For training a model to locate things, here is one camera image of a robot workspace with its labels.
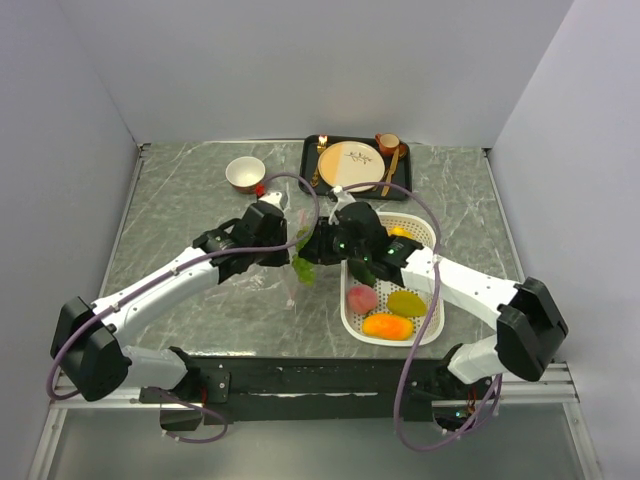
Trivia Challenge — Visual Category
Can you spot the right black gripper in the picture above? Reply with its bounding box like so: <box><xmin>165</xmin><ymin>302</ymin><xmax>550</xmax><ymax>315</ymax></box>
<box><xmin>299</xmin><ymin>217</ymin><xmax>370</xmax><ymax>266</ymax></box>

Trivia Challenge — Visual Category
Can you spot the green avocado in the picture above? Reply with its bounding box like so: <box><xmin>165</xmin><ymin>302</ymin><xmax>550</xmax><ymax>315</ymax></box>
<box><xmin>347</xmin><ymin>259</ymin><xmax>377</xmax><ymax>288</ymax></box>

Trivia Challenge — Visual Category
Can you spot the yellow bell pepper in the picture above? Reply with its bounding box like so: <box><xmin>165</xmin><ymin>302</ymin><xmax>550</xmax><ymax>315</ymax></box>
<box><xmin>388</xmin><ymin>226</ymin><xmax>413</xmax><ymax>239</ymax></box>

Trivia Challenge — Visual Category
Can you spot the green grape bunch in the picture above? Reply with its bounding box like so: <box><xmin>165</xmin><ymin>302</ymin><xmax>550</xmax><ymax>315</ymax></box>
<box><xmin>291</xmin><ymin>226</ymin><xmax>316</xmax><ymax>286</ymax></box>

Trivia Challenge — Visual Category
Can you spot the clear zip top bag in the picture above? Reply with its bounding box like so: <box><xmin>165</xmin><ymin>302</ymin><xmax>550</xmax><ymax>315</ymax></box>
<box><xmin>229</xmin><ymin>205</ymin><xmax>300</xmax><ymax>310</ymax></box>

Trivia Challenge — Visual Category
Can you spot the pink peach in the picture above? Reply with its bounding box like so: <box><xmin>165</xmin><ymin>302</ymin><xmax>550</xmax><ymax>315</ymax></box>
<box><xmin>346</xmin><ymin>285</ymin><xmax>378</xmax><ymax>315</ymax></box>

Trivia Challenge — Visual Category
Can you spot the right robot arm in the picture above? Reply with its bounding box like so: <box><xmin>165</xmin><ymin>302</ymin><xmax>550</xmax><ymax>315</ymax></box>
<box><xmin>300</xmin><ymin>202</ymin><xmax>569</xmax><ymax>398</ymax></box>

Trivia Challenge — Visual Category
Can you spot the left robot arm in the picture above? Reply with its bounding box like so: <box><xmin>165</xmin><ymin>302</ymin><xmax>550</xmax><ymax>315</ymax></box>
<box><xmin>50</xmin><ymin>192</ymin><xmax>288</xmax><ymax>402</ymax></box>

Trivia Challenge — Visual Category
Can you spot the gold knife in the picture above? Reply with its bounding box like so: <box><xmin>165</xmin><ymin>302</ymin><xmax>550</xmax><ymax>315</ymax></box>
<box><xmin>381</xmin><ymin>146</ymin><xmax>400</xmax><ymax>197</ymax></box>

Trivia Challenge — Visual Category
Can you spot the white and brown bowl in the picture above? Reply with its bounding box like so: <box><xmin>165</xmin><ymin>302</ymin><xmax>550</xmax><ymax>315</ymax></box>
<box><xmin>225</xmin><ymin>156</ymin><xmax>266</xmax><ymax>194</ymax></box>

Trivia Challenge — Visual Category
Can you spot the cream and peach plate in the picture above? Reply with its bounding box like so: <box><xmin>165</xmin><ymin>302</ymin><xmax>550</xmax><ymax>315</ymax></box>
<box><xmin>318</xmin><ymin>141</ymin><xmax>385</xmax><ymax>188</ymax></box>

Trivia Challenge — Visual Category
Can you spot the yellow-green mango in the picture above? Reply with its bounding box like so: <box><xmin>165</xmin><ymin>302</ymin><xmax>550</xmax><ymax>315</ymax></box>
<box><xmin>386</xmin><ymin>290</ymin><xmax>428</xmax><ymax>318</ymax></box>

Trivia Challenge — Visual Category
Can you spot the white plastic basket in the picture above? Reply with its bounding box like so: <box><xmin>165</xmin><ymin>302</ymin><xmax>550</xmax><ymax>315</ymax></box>
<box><xmin>339</xmin><ymin>210</ymin><xmax>447</xmax><ymax>347</ymax></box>

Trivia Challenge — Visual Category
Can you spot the small brown cup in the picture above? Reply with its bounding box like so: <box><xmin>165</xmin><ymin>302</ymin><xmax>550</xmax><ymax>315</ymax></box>
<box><xmin>375</xmin><ymin>133</ymin><xmax>400</xmax><ymax>156</ymax></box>

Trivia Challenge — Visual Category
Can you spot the gold spoon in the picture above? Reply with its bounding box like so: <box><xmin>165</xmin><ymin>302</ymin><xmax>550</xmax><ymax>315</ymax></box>
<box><xmin>381</xmin><ymin>142</ymin><xmax>409</xmax><ymax>183</ymax></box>

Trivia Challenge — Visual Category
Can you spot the gold fork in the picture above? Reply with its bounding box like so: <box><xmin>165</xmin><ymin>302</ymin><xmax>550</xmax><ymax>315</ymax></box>
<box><xmin>310</xmin><ymin>135</ymin><xmax>328</xmax><ymax>188</ymax></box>

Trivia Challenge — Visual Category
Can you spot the orange mango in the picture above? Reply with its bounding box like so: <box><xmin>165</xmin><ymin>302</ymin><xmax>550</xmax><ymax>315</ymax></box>
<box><xmin>362</xmin><ymin>313</ymin><xmax>414</xmax><ymax>341</ymax></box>

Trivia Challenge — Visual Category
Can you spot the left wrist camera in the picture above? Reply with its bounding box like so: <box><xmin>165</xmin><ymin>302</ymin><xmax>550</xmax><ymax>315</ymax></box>
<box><xmin>254</xmin><ymin>183</ymin><xmax>288</xmax><ymax>210</ymax></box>

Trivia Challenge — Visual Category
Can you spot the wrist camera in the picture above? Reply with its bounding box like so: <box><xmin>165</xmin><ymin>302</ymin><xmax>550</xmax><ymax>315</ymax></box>
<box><xmin>328</xmin><ymin>186</ymin><xmax>356</xmax><ymax>218</ymax></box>
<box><xmin>254</xmin><ymin>183</ymin><xmax>288</xmax><ymax>210</ymax></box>

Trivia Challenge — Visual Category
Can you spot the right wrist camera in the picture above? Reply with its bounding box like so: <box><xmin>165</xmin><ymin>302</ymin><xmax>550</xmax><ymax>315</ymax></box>
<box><xmin>328</xmin><ymin>186</ymin><xmax>356</xmax><ymax>218</ymax></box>

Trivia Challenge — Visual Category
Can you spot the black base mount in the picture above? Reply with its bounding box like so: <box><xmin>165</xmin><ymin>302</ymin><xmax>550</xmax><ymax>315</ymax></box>
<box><xmin>139</xmin><ymin>356</ymin><xmax>491</xmax><ymax>433</ymax></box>

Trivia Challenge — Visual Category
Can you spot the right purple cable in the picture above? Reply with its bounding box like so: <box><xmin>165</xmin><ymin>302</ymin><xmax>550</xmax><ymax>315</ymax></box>
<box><xmin>339</xmin><ymin>180</ymin><xmax>504</xmax><ymax>452</ymax></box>

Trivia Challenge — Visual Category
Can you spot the aluminium rail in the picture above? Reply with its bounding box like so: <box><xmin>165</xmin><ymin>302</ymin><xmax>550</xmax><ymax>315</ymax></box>
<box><xmin>48</xmin><ymin>374</ymin><xmax>206</xmax><ymax>412</ymax></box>

